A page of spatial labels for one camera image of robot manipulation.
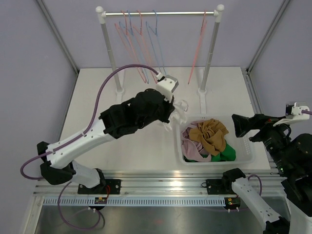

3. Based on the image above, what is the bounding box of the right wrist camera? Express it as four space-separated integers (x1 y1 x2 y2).
273 101 312 127

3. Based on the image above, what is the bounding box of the white laundry basket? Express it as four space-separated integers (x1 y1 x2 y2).
175 115 254 166

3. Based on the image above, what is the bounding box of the pink wire hanger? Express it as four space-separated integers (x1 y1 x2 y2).
114 9 147 81

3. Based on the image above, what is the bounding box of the white slotted cable duct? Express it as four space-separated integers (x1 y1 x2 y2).
43 196 225 207

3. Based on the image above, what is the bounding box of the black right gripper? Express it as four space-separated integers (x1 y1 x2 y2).
232 113 294 174

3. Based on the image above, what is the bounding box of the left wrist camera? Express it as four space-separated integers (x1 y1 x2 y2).
156 72 179 96

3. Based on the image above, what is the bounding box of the white clothes rack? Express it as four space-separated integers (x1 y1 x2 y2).
96 4 225 114

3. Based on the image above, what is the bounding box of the green tank top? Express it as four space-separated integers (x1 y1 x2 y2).
183 143 236 162

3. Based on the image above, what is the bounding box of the brown tank top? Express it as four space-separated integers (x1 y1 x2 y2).
189 118 229 156

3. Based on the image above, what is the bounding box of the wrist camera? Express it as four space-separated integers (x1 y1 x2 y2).
273 101 312 127
156 72 179 96

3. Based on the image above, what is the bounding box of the aluminium front rail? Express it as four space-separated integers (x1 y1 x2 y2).
33 170 286 195

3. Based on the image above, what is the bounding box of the white tank top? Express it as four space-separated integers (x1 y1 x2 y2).
157 99 189 131

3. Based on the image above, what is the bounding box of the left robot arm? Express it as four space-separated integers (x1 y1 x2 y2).
40 89 175 194

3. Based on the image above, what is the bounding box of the pink tank top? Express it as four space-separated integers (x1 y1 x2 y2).
181 122 212 163

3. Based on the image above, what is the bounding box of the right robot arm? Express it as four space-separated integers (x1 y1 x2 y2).
221 114 312 234

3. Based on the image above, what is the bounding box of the pink hanger of white top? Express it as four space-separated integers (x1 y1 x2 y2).
188 13 207 85

